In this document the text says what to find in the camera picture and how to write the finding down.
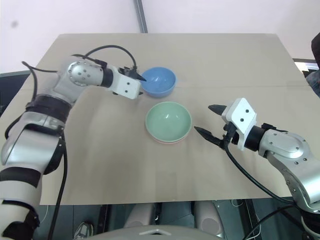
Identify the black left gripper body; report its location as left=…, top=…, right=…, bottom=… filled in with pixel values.
left=117, top=66, right=135, bottom=78

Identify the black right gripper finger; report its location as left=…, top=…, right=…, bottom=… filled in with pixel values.
left=207, top=104, right=227, bottom=116
left=194, top=126, right=225, bottom=149

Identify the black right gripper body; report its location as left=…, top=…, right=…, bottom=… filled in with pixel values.
left=219, top=122, right=239, bottom=149

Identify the blue bowl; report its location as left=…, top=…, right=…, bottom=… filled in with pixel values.
left=140, top=66, right=178, bottom=99

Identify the green bowl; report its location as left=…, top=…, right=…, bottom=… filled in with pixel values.
left=145, top=101, right=193, bottom=144

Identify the pink bowl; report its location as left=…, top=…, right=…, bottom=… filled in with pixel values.
left=147, top=129, right=190, bottom=146

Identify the grey metal pole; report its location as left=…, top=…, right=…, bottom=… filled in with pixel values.
left=134, top=0, right=149, bottom=34

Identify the grey rounded robot leg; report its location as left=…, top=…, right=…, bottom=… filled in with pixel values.
left=123, top=202, right=155, bottom=229
left=194, top=199, right=224, bottom=237

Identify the dark grey side table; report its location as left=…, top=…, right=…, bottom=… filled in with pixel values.
left=292, top=58, right=317, bottom=71

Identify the grey robot torso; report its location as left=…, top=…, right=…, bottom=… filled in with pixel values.
left=92, top=224, right=223, bottom=240

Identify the person in dark clothes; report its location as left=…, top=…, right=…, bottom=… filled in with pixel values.
left=302, top=32, right=320, bottom=99

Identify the grey sneaker shoe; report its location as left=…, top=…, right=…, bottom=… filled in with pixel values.
left=74, top=219, right=95, bottom=240

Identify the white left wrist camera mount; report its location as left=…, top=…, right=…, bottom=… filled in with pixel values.
left=109, top=65, right=143, bottom=101

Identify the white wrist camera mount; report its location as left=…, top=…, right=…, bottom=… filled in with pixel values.
left=221, top=97, right=258, bottom=151
left=109, top=65, right=143, bottom=101

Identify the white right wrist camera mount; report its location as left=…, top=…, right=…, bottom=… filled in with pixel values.
left=221, top=97, right=258, bottom=151

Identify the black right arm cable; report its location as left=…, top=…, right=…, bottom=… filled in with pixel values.
left=223, top=139, right=305, bottom=205

